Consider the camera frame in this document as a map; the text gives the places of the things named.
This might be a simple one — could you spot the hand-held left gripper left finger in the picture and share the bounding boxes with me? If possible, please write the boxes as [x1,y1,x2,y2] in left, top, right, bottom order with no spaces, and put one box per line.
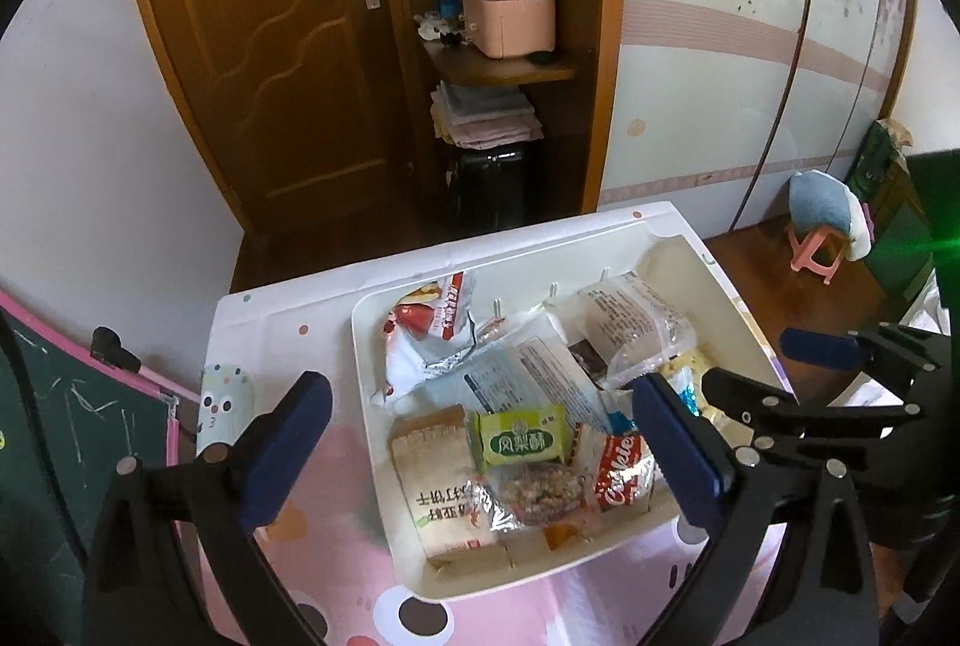
[82,370,335,646]

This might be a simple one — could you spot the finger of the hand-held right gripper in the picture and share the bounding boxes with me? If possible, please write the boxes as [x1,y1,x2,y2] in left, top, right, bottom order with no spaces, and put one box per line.
[778,325,931,384]
[701,367,856,467]

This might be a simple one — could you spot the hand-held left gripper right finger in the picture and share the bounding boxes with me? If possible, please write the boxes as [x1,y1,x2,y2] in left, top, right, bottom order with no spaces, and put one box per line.
[632,372,882,646]

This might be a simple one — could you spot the small blue snack packet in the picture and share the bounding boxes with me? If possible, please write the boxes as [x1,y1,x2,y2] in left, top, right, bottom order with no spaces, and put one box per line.
[667,367,706,426]

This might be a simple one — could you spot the red white cookie packet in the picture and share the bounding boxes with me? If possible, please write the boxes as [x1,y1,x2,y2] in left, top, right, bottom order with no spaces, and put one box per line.
[592,430,661,512]

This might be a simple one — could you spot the clear yellow cracker packet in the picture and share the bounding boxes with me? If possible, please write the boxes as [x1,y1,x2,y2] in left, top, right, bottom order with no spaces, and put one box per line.
[660,350,713,392]

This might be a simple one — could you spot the brown white snack packet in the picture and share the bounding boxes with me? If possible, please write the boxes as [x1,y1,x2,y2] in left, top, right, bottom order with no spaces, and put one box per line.
[566,338,612,384]

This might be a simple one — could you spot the clear printed snack bag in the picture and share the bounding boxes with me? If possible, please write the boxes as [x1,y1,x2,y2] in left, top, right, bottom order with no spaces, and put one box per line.
[577,271,698,392]

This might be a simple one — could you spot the clear nut bar packet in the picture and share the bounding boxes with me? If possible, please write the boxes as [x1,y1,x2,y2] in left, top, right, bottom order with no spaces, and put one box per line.
[480,462,593,531]

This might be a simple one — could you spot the small green pastry packet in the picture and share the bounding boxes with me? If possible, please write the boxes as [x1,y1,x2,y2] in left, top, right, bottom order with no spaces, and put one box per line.
[469,404,571,473]

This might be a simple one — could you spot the beige cracker packet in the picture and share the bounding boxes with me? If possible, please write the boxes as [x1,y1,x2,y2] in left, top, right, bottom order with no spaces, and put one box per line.
[386,404,518,568]

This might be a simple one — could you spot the red white snack bag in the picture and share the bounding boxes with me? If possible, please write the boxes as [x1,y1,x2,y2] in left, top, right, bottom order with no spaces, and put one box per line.
[371,271,481,407]

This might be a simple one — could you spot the large light blue packet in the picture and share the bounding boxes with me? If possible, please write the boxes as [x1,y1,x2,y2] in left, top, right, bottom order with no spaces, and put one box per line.
[461,335,612,433]

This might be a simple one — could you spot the white plastic bin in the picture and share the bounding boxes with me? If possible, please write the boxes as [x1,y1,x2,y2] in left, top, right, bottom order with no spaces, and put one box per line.
[351,218,800,602]

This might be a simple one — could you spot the pink plastic stool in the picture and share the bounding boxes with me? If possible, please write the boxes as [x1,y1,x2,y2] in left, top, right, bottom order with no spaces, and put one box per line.
[786,224,852,286]

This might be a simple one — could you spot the blue white plush toy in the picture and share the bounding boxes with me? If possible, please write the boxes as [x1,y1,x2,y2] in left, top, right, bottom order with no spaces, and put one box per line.
[789,172,872,263]

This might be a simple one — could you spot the green patterned bag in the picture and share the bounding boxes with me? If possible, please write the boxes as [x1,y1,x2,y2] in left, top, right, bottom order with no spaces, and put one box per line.
[847,121,912,220]

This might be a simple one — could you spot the black easel knob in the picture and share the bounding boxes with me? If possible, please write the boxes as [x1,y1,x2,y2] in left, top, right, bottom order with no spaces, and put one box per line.
[90,327,143,373]

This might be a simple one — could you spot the floral sliding wardrobe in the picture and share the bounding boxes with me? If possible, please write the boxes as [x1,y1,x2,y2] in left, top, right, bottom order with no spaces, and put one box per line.
[596,0,920,235]

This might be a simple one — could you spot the black container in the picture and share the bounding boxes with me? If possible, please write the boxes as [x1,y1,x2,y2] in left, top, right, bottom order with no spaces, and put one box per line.
[446,143,537,227]

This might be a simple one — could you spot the stack of folded towels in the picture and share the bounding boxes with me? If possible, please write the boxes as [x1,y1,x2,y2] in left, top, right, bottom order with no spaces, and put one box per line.
[429,80,545,148]

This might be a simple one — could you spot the brown wooden door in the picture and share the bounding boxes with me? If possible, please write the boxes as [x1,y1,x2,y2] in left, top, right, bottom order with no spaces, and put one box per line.
[118,0,421,235]

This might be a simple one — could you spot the wooden corner shelf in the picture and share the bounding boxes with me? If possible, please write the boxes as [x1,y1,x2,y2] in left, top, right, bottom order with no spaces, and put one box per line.
[390,0,627,220]

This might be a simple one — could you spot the small toy figures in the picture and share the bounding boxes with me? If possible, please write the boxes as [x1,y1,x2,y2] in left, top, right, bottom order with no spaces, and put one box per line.
[416,0,473,51]

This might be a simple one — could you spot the green chalkboard pink frame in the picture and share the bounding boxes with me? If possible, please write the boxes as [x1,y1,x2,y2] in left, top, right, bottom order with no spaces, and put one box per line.
[0,290,200,587]

